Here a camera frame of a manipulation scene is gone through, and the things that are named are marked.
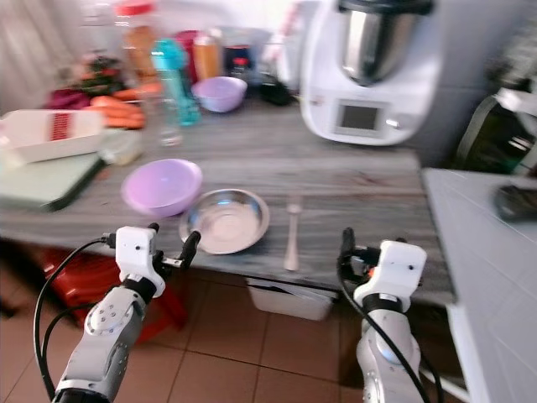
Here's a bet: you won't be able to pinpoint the red plastic stool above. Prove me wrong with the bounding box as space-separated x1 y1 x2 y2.
37 246 190 347

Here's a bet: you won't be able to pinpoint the dark jar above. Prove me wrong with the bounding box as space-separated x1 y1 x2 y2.
222 45 253 84

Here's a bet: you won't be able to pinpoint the small clear jar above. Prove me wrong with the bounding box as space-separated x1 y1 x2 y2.
98 128 142 166

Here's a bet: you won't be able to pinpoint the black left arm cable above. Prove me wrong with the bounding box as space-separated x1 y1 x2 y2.
33 233 118 400

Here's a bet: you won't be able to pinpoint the clear drinking glass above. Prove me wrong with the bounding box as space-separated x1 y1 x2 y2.
142 84 185 149

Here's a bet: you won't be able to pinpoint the pale green cutting board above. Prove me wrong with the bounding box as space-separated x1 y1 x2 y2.
0 149 103 213

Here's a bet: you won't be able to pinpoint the teal water bottle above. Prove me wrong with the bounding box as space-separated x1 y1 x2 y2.
150 38 201 128

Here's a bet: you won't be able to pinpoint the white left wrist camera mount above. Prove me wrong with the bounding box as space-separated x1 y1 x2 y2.
114 224 163 282

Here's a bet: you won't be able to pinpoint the small purple plastic bowl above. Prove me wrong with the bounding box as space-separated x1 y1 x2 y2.
190 76 249 114

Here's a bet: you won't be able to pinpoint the white plastic bin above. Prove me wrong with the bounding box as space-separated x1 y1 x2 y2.
247 276 337 322

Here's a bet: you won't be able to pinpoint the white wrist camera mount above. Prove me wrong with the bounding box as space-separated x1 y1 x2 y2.
354 239 428 306
114 224 163 282

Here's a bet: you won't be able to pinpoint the bunch of red green plants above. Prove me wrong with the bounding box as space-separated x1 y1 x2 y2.
74 52 128 97

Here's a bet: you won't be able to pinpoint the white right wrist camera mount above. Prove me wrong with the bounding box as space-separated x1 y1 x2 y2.
354 239 428 306

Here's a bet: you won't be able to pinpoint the stainless steel plate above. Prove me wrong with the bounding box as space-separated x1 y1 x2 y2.
178 187 272 256

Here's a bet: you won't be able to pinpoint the black chair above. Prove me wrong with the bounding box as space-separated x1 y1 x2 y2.
452 87 537 176

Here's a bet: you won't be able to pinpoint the orange carrots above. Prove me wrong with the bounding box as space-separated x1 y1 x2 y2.
86 81 162 130

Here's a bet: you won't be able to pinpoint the white box with red stripe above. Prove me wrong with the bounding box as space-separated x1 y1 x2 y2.
0 109 107 165

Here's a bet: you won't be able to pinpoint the small black object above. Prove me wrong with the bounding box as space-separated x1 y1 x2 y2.
258 73 295 107

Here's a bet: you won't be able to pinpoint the tall jar with red lid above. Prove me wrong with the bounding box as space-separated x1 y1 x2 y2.
112 0 161 86

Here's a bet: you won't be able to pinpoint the dark item on counter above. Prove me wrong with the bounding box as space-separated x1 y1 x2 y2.
493 182 537 224

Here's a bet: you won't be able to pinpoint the white kitchen cooking machine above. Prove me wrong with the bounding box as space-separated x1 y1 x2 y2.
299 0 446 147

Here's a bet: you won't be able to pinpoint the large purple plastic bowl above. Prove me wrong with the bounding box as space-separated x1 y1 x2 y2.
121 157 205 220

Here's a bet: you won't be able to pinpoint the orange bottle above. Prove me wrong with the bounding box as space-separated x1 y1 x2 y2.
192 31 224 83

